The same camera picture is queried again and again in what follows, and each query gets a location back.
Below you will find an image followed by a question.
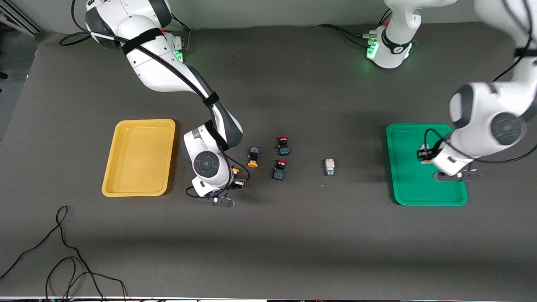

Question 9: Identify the green plastic tray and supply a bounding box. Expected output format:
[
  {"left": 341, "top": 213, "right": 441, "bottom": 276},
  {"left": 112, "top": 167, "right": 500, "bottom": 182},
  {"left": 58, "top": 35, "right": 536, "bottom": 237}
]
[{"left": 386, "top": 123, "right": 468, "bottom": 206}]

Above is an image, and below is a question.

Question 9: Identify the yellow plastic tray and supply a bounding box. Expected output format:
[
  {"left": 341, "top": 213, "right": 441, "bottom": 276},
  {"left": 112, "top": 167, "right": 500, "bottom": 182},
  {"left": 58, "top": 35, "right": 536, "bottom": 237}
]
[{"left": 102, "top": 119, "right": 176, "bottom": 197}]

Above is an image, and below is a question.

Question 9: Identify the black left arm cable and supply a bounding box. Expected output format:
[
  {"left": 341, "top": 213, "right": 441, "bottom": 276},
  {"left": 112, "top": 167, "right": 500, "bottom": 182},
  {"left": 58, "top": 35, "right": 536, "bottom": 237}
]
[{"left": 423, "top": 0, "right": 537, "bottom": 165}]

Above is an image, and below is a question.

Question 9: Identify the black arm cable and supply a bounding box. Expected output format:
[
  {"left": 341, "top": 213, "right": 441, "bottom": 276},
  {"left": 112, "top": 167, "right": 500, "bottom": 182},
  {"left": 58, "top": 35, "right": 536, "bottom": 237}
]
[
  {"left": 423, "top": 0, "right": 537, "bottom": 165},
  {"left": 59, "top": 0, "right": 252, "bottom": 202}
]

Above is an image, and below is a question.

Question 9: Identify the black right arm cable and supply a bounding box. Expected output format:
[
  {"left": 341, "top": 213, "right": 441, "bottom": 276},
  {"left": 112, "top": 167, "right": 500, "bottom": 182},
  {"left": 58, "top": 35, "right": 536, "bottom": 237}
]
[{"left": 59, "top": 0, "right": 252, "bottom": 202}]

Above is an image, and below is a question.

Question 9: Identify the loose black floor cable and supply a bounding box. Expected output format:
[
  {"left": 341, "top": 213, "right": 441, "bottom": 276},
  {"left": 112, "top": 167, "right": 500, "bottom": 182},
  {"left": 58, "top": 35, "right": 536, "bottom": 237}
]
[{"left": 0, "top": 206, "right": 128, "bottom": 302}]

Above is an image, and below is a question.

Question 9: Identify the aluminium frame rail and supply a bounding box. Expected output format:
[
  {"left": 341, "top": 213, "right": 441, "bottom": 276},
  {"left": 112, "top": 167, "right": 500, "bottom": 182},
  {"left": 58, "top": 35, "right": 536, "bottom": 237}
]
[{"left": 0, "top": 0, "right": 42, "bottom": 38}]

